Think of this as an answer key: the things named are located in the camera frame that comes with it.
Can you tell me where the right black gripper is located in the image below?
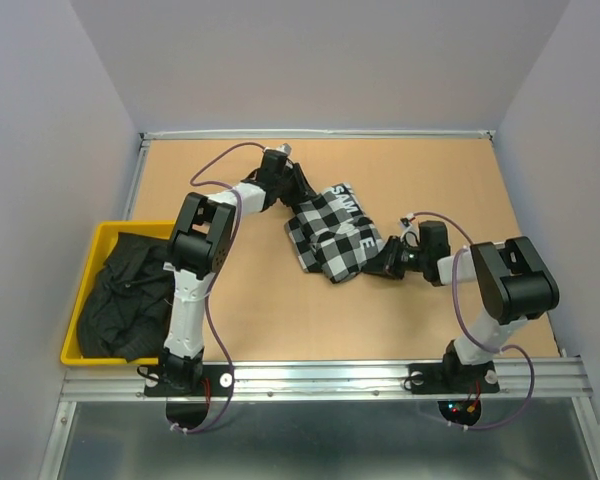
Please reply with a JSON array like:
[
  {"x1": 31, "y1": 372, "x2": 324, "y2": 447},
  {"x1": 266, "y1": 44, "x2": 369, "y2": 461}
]
[{"x1": 360, "y1": 234, "x2": 428, "y2": 278}]

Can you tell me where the black white checkered shirt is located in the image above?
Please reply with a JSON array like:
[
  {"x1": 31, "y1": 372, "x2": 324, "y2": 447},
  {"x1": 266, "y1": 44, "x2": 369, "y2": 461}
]
[{"x1": 285, "y1": 183, "x2": 384, "y2": 284}]

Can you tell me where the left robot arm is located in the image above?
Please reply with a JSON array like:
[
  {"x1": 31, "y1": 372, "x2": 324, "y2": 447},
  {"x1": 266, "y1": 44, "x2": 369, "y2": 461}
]
[{"x1": 159, "y1": 144, "x2": 314, "y2": 394}]

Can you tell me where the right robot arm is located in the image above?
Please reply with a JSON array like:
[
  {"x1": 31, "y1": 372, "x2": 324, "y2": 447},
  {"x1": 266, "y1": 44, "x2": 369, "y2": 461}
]
[{"x1": 364, "y1": 214, "x2": 560, "y2": 395}]

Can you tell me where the yellow plastic bin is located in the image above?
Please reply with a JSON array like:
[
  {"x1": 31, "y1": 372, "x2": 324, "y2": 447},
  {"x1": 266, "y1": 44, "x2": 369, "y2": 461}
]
[{"x1": 60, "y1": 221, "x2": 174, "y2": 368}]

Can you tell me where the dark shirt in bin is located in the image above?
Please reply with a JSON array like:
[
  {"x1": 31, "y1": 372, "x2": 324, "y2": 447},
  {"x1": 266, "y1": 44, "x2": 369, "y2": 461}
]
[{"x1": 77, "y1": 232, "x2": 174, "y2": 362}]

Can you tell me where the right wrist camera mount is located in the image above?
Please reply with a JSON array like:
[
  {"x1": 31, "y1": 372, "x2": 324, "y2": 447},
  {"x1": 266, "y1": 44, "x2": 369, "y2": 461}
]
[{"x1": 400, "y1": 214, "x2": 419, "y2": 247}]

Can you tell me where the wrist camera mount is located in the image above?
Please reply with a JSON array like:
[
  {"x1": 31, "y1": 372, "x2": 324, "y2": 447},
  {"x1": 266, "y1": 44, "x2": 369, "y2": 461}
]
[
  {"x1": 400, "y1": 214, "x2": 419, "y2": 247},
  {"x1": 275, "y1": 143, "x2": 292, "y2": 157}
]

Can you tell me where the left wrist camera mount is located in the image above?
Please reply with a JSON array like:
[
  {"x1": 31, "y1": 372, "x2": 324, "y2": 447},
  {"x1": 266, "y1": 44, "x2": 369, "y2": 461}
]
[{"x1": 275, "y1": 143, "x2": 292, "y2": 157}]

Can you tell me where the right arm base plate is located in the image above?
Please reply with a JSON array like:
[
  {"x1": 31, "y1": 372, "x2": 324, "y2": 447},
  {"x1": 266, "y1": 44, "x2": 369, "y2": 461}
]
[{"x1": 402, "y1": 362, "x2": 500, "y2": 396}]

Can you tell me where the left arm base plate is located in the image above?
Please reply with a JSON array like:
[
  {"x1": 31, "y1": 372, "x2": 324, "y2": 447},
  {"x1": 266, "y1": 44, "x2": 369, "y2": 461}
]
[{"x1": 136, "y1": 363, "x2": 234, "y2": 398}]

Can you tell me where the aluminium front rail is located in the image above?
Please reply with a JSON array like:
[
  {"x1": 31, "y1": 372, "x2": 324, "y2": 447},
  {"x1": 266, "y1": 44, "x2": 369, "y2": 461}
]
[{"x1": 60, "y1": 357, "x2": 593, "y2": 402}]

